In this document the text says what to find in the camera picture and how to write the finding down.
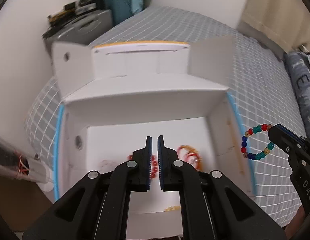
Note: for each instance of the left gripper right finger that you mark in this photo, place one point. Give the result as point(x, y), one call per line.
point(212, 206)

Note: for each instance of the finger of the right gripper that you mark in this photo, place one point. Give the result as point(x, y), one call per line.
point(289, 134)
point(284, 143)

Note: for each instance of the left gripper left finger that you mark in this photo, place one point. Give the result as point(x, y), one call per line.
point(97, 206)

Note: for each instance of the right hand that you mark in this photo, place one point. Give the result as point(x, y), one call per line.
point(295, 223)

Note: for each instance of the grey checked bed sheet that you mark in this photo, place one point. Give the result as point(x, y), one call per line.
point(257, 79)

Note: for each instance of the blue folded duvet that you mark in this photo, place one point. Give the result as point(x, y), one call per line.
point(297, 64)

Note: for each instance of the blue yellow cardboard shoebox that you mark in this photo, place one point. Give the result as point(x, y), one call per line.
point(148, 144)

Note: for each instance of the beige curtain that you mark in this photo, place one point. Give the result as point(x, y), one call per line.
point(283, 24)

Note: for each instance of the grey hard case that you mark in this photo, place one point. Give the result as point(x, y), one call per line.
point(83, 29)

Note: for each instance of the teal suitcase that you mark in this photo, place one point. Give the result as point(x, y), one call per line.
point(123, 9)

